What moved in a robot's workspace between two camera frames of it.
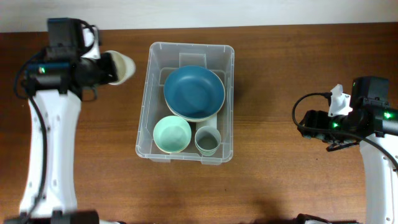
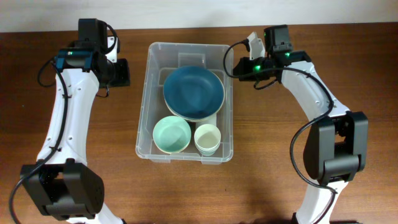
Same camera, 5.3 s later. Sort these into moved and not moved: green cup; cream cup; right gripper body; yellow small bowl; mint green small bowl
Moved: right gripper body; cream cup
Not moved: green cup; mint green small bowl; yellow small bowl
